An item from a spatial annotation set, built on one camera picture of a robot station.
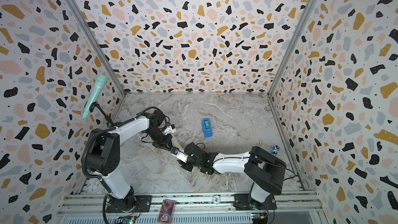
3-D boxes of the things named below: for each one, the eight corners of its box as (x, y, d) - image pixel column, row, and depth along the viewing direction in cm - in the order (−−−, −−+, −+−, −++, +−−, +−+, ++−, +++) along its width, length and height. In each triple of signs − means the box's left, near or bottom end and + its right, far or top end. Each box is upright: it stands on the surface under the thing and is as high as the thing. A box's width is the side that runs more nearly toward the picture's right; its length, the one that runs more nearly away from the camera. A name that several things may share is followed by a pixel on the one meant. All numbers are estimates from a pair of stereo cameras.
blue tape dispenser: (204, 138, 100) (204, 134, 96) (202, 123, 107) (202, 118, 103) (213, 137, 100) (213, 132, 97) (209, 122, 108) (210, 117, 104)
